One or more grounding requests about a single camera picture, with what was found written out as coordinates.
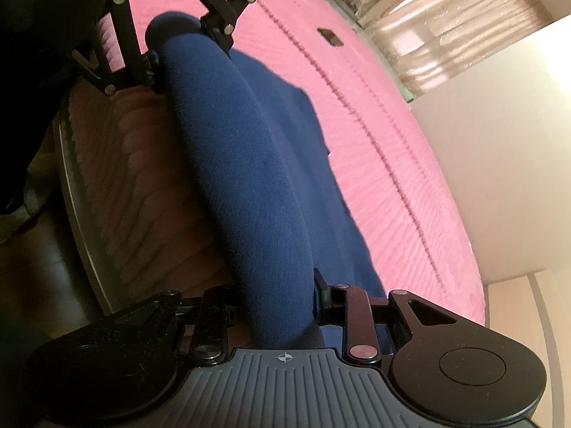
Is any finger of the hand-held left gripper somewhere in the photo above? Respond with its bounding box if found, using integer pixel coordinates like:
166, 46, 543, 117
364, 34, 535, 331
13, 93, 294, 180
71, 0, 169, 97
172, 0, 260, 54

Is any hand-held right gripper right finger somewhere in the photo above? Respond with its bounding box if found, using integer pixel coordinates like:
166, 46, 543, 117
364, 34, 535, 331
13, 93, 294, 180
313, 267, 458, 363

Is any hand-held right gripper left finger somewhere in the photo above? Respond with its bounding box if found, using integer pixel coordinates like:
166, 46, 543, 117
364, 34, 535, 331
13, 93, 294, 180
118, 286, 244, 363

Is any navy blue hoodie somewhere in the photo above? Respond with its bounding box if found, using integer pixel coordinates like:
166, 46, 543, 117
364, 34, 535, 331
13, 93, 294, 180
145, 11, 388, 351

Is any black smartphone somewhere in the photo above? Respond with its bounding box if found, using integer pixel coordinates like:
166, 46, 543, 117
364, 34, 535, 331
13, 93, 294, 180
318, 28, 344, 47

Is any person's black trouser leg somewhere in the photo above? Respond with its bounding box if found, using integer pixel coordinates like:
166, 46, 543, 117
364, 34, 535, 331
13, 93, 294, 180
0, 49, 69, 220

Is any pink bed blanket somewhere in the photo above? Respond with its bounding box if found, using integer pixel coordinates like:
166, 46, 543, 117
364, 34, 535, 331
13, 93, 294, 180
58, 0, 487, 327

